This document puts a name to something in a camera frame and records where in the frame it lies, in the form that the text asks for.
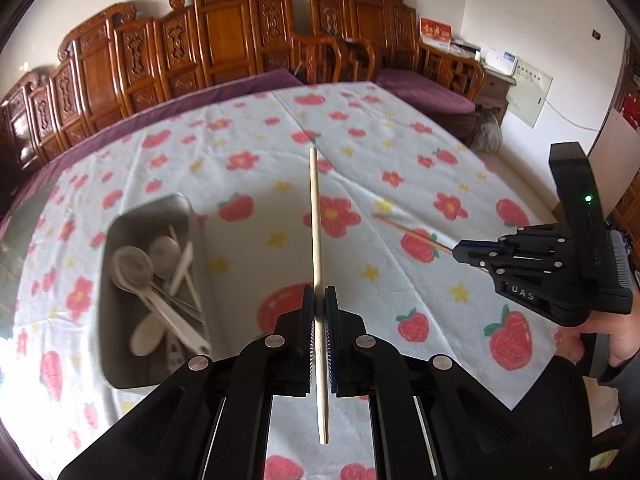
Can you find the long purple sofa cushion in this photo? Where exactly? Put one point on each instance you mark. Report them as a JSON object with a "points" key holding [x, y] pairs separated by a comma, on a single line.
{"points": [[270, 82]]}

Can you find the white wall panel box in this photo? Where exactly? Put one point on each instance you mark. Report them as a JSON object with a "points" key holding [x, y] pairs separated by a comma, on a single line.
{"points": [[530, 95]]}

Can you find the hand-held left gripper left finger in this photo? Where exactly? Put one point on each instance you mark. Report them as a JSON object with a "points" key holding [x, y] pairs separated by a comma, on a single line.
{"points": [[305, 340]]}

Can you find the brown board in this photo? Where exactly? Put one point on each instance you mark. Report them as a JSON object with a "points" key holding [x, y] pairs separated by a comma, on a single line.
{"points": [[617, 140]]}

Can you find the brown wooden chopstick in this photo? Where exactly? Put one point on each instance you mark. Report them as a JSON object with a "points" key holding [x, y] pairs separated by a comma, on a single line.
{"points": [[415, 234]]}

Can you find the wooden side table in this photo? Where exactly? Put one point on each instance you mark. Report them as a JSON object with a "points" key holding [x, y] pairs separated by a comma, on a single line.
{"points": [[495, 92]]}

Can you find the person's dark clothing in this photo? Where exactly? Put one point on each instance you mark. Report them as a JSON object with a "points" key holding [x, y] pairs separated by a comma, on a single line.
{"points": [[555, 410]]}

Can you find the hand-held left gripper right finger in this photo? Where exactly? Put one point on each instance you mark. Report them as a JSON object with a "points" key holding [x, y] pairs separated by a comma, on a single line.
{"points": [[331, 340]]}

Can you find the white plastic spoon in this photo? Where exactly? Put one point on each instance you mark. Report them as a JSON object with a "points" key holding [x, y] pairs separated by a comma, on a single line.
{"points": [[164, 252]]}

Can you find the person's right hand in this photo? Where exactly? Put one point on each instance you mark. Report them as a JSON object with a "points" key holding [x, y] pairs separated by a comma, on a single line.
{"points": [[625, 335]]}

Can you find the purple armchair cushion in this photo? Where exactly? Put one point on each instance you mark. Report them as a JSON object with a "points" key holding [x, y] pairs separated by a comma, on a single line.
{"points": [[425, 90]]}

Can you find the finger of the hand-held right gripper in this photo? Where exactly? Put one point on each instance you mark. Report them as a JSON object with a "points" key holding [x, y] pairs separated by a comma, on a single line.
{"points": [[520, 262], [480, 247]]}

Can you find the carved wooden sofa bench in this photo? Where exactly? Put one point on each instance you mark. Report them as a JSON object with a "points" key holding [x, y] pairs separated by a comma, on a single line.
{"points": [[225, 25]]}

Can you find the person's right forearm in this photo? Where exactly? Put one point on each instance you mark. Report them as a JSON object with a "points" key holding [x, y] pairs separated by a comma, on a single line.
{"points": [[627, 380]]}

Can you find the carved wooden armchair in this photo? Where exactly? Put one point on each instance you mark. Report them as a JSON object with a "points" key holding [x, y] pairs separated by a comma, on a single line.
{"points": [[360, 10]]}

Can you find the white rice spoon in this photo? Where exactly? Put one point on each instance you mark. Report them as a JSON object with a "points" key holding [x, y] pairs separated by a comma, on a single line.
{"points": [[131, 267]]}

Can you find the red box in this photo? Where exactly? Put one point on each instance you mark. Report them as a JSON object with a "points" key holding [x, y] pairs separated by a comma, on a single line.
{"points": [[435, 32]]}

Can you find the light wooden chopstick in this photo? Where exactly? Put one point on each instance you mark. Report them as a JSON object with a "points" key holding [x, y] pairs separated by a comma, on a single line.
{"points": [[317, 240]]}

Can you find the strawberry print tablecloth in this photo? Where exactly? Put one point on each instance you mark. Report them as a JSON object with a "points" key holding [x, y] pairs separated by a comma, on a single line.
{"points": [[380, 150]]}

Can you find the white box device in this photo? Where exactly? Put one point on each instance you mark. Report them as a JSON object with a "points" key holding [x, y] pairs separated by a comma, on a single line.
{"points": [[502, 60]]}

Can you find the metal tray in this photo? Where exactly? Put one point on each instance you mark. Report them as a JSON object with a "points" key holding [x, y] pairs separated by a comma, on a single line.
{"points": [[125, 360]]}

